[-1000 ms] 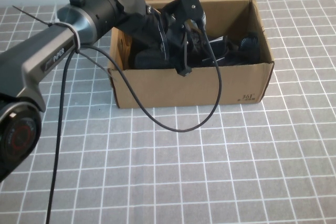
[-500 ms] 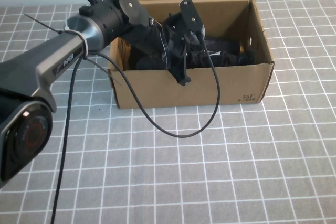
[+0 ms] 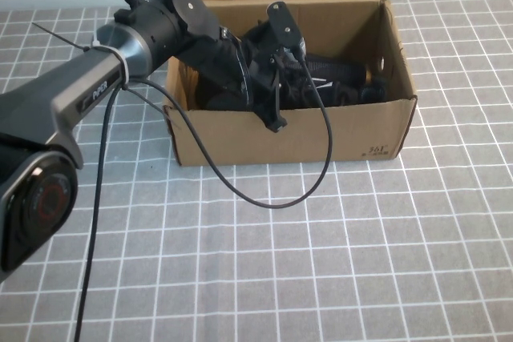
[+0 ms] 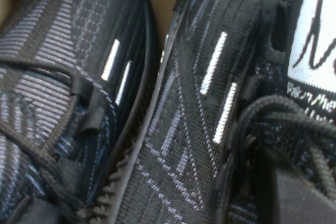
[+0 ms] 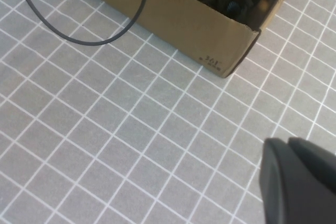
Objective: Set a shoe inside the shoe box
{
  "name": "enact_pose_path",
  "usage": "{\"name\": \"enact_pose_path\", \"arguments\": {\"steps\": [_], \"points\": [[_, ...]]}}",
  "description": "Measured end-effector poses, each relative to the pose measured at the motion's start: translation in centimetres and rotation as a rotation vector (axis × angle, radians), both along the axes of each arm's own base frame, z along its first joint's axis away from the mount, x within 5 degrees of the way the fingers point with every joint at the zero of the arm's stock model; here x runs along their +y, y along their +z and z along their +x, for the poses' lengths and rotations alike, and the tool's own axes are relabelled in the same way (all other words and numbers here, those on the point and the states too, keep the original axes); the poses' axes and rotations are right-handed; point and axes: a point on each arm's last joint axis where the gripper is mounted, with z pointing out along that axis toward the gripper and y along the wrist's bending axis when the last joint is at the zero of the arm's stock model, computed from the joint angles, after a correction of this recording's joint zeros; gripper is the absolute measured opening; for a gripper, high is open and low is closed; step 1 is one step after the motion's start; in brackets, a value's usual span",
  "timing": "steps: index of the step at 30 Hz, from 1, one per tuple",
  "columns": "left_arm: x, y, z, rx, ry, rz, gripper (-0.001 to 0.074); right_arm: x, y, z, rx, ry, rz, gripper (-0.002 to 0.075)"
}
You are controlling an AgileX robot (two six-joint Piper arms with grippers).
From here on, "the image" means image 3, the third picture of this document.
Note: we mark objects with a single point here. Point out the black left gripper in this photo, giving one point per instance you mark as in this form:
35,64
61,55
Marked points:
260,69

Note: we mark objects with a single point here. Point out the black knit sneaker white stripes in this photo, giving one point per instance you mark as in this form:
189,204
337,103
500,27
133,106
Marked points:
336,69
224,99

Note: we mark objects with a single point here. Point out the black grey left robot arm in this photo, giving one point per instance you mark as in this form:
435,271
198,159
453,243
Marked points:
80,77

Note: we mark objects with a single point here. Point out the brown cardboard shoe box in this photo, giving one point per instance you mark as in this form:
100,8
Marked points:
320,138

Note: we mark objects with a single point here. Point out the grey checked tablecloth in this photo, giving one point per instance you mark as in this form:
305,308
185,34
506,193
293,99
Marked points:
320,258

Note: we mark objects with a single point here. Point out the white zip tie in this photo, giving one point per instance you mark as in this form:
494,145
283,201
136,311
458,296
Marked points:
122,67

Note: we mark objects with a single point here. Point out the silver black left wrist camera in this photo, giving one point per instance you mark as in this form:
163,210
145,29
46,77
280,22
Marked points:
282,23

